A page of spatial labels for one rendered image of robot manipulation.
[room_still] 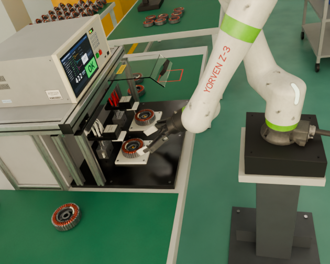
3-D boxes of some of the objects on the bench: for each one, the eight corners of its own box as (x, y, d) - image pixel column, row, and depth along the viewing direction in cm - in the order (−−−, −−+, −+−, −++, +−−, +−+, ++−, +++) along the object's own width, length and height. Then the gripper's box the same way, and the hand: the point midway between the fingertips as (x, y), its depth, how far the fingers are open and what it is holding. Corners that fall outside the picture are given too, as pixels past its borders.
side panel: (70, 186, 133) (39, 130, 114) (68, 191, 131) (35, 135, 112) (18, 185, 140) (-20, 132, 121) (15, 190, 138) (-24, 137, 119)
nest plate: (153, 142, 144) (152, 140, 143) (146, 164, 132) (145, 162, 131) (124, 142, 147) (123, 141, 147) (115, 164, 136) (114, 162, 135)
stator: (148, 142, 142) (146, 136, 140) (142, 158, 133) (141, 153, 131) (126, 143, 145) (124, 137, 142) (119, 159, 136) (117, 153, 134)
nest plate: (162, 113, 162) (162, 111, 161) (156, 130, 151) (156, 128, 150) (136, 114, 166) (135, 112, 165) (129, 131, 154) (128, 129, 154)
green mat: (178, 193, 119) (178, 193, 118) (143, 389, 72) (143, 389, 72) (-13, 189, 142) (-13, 189, 142) (-132, 335, 96) (-132, 335, 96)
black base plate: (191, 102, 169) (190, 99, 168) (174, 189, 121) (173, 185, 119) (115, 106, 181) (114, 103, 179) (72, 187, 132) (70, 184, 131)
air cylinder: (113, 147, 146) (110, 139, 142) (109, 158, 140) (105, 150, 137) (104, 148, 147) (100, 139, 144) (99, 158, 141) (95, 150, 138)
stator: (58, 237, 112) (54, 231, 110) (51, 217, 121) (47, 211, 118) (86, 220, 116) (82, 215, 114) (77, 203, 124) (74, 197, 122)
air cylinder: (127, 118, 164) (124, 110, 161) (123, 127, 158) (120, 118, 155) (118, 119, 165) (116, 111, 162) (114, 127, 160) (111, 119, 156)
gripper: (179, 148, 116) (141, 167, 127) (187, 111, 135) (153, 131, 146) (167, 135, 113) (129, 156, 124) (176, 100, 132) (142, 121, 143)
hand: (143, 142), depth 134 cm, fingers open, 13 cm apart
